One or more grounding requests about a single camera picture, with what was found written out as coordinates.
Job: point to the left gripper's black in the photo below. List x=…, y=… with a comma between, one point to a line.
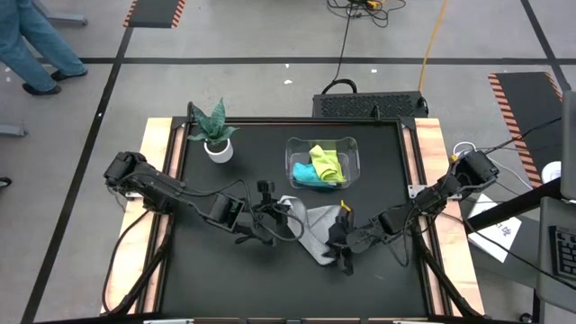
x=261, y=220

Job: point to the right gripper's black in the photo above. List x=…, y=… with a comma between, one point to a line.
x=342, y=236

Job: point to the grey microfiber towel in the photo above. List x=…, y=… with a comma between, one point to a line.
x=315, y=225

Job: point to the blue microfiber towel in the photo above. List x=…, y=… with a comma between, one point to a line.
x=303, y=174

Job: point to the yellow microfiber towel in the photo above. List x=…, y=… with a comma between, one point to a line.
x=326, y=164

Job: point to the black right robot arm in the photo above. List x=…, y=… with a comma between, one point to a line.
x=432, y=198

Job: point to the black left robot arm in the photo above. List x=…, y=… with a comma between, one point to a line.
x=157, y=184

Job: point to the clear plastic bin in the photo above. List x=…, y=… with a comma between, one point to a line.
x=351, y=153

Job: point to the snake plant in white pot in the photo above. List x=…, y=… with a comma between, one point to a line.
x=218, y=144

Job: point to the black computer case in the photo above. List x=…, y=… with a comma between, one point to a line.
x=369, y=105

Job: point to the white paper sheet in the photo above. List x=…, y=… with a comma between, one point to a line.
x=499, y=234

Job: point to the black monitor stand bar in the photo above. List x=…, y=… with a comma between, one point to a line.
x=513, y=207

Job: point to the white round cup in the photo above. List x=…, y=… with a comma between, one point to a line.
x=551, y=172

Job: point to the black keyboard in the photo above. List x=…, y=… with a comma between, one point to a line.
x=564, y=252

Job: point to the black orange-striped floor mat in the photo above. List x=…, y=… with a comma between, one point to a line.
x=153, y=12
x=526, y=112

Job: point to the computer monitor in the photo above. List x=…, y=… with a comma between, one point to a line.
x=569, y=144

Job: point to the grey floor foot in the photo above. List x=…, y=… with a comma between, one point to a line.
x=12, y=131

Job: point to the grey desk foot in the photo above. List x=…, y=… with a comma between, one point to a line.
x=67, y=19

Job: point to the person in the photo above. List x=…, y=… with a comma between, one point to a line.
x=27, y=45

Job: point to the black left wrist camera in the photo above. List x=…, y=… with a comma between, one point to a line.
x=227, y=211

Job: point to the silver metal mounting bracket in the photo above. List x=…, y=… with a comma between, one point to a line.
x=414, y=191
x=134, y=195

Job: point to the black aluminium table frame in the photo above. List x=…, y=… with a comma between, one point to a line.
x=292, y=120

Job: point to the small black table-edge camera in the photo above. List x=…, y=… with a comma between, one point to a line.
x=293, y=321

